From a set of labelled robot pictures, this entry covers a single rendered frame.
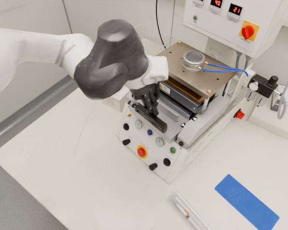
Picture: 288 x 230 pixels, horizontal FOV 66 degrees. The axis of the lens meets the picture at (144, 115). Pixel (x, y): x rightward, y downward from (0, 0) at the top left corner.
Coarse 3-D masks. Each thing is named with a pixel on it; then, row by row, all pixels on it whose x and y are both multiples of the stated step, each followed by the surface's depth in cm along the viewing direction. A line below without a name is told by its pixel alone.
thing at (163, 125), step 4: (140, 104) 83; (136, 108) 84; (144, 112) 81; (148, 112) 80; (148, 116) 81; (152, 116) 79; (156, 116) 79; (152, 120) 80; (156, 120) 78; (160, 120) 78; (156, 124) 79; (160, 124) 77; (164, 124) 77; (164, 128) 77; (164, 132) 79
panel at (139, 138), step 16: (128, 112) 95; (128, 128) 97; (144, 128) 91; (128, 144) 100; (144, 144) 93; (176, 144) 82; (144, 160) 95; (160, 160) 89; (176, 160) 84; (160, 176) 91
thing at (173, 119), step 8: (216, 96) 91; (160, 104) 83; (136, 112) 86; (160, 112) 86; (168, 112) 82; (176, 112) 86; (144, 120) 85; (168, 120) 83; (176, 120) 82; (184, 120) 83; (152, 128) 84; (160, 128) 81; (168, 128) 81; (176, 128) 81; (168, 136) 79; (176, 136) 81
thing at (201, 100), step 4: (168, 76) 86; (168, 80) 84; (172, 80) 84; (176, 80) 84; (172, 84) 83; (176, 84) 83; (180, 84) 83; (180, 88) 81; (184, 88) 81; (188, 88) 81; (220, 88) 83; (184, 92) 81; (188, 92) 80; (192, 92) 80; (192, 96) 79; (196, 96) 79; (200, 96) 79; (196, 100) 78; (200, 100) 79; (200, 104) 82
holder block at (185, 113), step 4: (160, 92) 89; (160, 96) 88; (164, 96) 88; (168, 96) 88; (212, 96) 88; (164, 100) 88; (168, 100) 86; (172, 100) 86; (208, 100) 87; (168, 104) 87; (172, 104) 85; (176, 104) 85; (180, 104) 87; (172, 108) 87; (176, 108) 85; (180, 108) 84; (184, 108) 84; (180, 112) 84; (184, 112) 83; (188, 112) 82; (192, 112) 82; (184, 116) 84; (188, 116) 82; (192, 116) 84
